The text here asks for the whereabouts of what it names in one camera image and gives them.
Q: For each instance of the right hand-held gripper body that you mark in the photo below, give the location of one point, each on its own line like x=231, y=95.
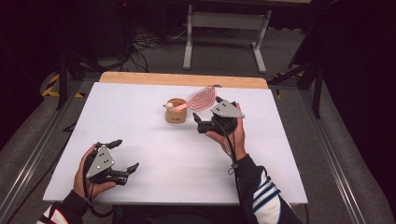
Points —
x=225, y=110

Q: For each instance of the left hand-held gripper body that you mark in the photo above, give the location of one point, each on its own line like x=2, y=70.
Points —
x=100, y=163

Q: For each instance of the pink hairbrush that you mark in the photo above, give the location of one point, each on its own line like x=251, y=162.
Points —
x=200, y=99

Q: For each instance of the tan holder with bear figure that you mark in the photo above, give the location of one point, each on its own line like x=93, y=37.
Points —
x=176, y=116

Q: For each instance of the person's left hand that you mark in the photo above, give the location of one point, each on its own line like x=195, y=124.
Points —
x=81, y=183

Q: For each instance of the person's right hand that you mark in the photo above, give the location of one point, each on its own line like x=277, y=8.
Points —
x=238, y=140

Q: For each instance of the black metal stand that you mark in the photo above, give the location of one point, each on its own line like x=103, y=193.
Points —
x=63, y=81
x=311, y=77

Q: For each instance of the yellow black hazard tape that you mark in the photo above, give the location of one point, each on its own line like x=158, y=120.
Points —
x=51, y=87

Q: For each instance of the aluminium floor rail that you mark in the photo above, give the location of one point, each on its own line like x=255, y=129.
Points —
x=34, y=155
x=333, y=161

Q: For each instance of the white metal table frame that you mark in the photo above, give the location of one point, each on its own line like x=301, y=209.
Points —
x=227, y=21

